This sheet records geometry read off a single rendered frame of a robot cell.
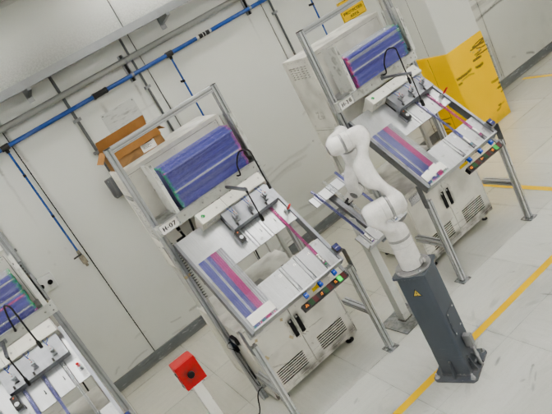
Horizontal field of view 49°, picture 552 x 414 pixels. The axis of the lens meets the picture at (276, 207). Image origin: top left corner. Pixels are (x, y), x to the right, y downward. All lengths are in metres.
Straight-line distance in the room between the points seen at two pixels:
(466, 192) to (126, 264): 2.71
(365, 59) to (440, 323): 1.84
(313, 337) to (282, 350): 0.23
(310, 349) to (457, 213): 1.48
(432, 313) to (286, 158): 2.70
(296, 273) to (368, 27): 1.90
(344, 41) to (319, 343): 2.05
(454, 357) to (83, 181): 3.02
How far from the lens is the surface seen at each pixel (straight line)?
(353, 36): 4.38
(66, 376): 3.41
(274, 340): 3.79
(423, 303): 3.24
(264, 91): 5.46
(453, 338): 3.36
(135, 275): 5.09
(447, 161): 4.07
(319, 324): 3.93
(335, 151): 3.03
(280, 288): 3.44
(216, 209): 3.57
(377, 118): 4.19
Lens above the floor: 2.30
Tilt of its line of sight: 19 degrees down
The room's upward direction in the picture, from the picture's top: 29 degrees counter-clockwise
